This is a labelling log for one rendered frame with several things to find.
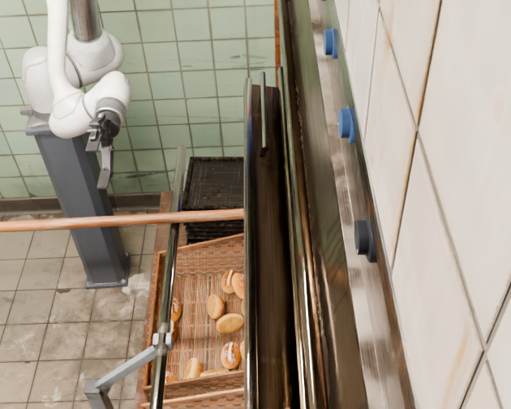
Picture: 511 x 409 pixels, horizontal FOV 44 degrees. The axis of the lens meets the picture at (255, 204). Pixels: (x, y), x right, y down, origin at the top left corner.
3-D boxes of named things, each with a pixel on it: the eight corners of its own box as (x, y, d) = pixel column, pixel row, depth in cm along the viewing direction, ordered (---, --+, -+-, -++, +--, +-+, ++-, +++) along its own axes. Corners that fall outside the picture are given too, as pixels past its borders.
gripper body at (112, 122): (118, 109, 184) (113, 129, 177) (123, 131, 190) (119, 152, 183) (92, 109, 184) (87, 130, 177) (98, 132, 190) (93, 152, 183)
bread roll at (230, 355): (239, 371, 211) (238, 363, 207) (220, 371, 211) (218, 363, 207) (242, 346, 218) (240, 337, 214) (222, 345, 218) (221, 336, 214)
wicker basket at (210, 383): (288, 269, 242) (288, 221, 222) (298, 408, 202) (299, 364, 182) (161, 275, 242) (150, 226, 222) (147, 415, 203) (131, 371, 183)
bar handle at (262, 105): (257, 87, 183) (262, 88, 184) (259, 163, 160) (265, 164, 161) (259, 70, 179) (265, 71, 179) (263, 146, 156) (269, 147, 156)
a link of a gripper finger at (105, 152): (98, 135, 182) (99, 136, 184) (99, 174, 182) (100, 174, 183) (111, 135, 182) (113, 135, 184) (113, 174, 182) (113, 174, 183)
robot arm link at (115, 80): (135, 114, 192) (102, 131, 197) (141, 83, 203) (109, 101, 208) (112, 88, 185) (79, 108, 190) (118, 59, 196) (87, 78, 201)
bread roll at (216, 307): (214, 288, 227) (227, 292, 230) (204, 298, 231) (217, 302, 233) (216, 312, 220) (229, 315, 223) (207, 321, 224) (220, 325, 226)
